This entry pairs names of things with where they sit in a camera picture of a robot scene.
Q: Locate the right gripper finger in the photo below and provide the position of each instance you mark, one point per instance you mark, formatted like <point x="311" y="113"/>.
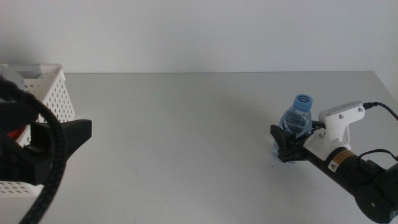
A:
<point x="317" y="125"/>
<point x="281" y="135"/>

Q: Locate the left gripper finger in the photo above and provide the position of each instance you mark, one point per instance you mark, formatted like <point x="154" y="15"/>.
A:
<point x="77" y="130"/>

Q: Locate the clear water bottle blue cap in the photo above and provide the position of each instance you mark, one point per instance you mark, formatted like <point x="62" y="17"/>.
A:
<point x="303" y="104"/>

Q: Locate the red soda can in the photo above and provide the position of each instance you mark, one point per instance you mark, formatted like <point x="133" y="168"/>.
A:
<point x="15" y="133"/>

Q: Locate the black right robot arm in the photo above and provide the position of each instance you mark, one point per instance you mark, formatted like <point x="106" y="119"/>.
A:
<point x="363" y="177"/>

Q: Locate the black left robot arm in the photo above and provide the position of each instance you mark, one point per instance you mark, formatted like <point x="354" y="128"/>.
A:
<point x="12" y="115"/>

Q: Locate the white perforated plastic basket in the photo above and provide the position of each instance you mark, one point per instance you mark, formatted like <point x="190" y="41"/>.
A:
<point x="54" y="70"/>

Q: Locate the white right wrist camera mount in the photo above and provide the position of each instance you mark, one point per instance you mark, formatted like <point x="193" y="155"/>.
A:
<point x="335" y="130"/>

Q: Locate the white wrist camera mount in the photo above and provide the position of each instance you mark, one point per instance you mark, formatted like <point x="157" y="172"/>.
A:
<point x="335" y="130"/>
<point x="12" y="77"/>

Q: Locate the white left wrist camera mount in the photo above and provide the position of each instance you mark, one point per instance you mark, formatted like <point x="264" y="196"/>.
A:
<point x="12" y="77"/>

